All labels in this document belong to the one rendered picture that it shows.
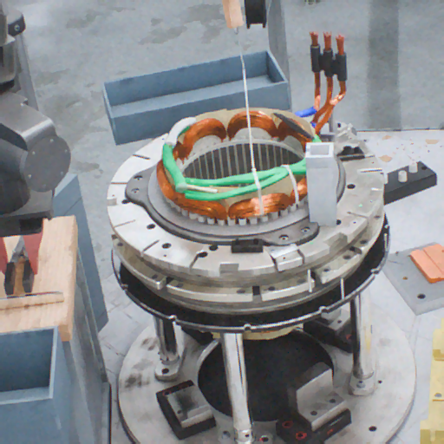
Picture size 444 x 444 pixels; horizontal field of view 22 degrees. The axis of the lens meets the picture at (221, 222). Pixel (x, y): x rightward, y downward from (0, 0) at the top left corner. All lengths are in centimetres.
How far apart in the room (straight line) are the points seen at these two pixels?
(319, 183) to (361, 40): 283
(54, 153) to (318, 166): 28
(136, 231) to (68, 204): 25
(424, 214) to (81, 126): 207
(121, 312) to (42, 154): 60
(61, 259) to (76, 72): 276
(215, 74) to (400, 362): 49
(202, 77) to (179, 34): 253
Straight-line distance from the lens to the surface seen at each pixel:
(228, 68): 166
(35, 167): 109
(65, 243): 132
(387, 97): 366
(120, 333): 162
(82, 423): 130
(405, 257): 167
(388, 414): 143
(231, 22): 120
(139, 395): 149
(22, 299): 123
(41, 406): 113
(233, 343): 128
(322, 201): 121
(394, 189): 180
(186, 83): 165
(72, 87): 394
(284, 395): 149
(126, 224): 127
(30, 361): 123
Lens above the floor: 182
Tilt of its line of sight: 35 degrees down
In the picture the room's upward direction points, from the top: 8 degrees counter-clockwise
